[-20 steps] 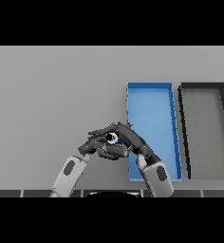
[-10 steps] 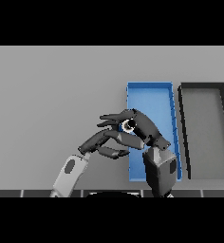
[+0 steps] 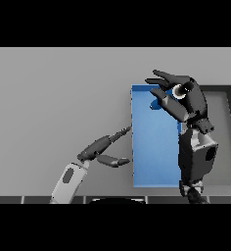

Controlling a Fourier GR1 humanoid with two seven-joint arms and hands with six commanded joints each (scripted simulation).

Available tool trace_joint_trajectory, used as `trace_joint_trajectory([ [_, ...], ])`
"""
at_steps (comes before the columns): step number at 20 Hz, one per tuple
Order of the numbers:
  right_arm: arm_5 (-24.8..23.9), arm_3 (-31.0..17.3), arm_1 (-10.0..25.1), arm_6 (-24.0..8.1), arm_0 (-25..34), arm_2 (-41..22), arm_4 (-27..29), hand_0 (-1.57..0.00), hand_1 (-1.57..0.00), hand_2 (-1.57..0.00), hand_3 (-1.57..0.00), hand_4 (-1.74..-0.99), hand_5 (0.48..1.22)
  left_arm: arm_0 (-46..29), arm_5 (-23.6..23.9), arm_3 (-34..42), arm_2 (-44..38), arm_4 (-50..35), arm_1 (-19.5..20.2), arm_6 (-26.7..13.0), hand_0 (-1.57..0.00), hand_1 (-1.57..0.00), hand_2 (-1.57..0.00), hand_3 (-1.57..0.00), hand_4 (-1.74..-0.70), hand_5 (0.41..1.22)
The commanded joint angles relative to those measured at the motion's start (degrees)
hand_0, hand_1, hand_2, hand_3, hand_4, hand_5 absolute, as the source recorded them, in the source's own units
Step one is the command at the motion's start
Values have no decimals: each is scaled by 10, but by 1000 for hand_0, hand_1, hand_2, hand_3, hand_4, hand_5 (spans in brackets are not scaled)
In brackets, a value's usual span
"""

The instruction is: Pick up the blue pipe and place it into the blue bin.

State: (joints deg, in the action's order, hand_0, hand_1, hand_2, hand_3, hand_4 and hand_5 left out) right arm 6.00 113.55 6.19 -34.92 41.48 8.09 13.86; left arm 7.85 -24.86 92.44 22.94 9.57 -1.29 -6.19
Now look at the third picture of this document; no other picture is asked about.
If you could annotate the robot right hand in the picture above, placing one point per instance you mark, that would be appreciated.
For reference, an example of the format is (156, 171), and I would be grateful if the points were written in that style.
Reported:
(186, 98)

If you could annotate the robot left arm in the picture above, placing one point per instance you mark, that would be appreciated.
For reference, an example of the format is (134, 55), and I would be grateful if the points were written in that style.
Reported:
(70, 183)

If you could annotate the blue bin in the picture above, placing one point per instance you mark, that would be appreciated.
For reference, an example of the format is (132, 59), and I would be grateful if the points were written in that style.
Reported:
(155, 143)

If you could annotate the dark grey bin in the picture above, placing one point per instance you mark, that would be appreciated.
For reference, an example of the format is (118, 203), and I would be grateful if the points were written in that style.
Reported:
(225, 137)

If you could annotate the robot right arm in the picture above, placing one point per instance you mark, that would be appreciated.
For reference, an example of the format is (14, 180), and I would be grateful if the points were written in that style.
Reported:
(195, 157)

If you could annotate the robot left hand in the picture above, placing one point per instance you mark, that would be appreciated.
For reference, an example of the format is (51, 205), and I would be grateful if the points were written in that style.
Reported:
(99, 146)

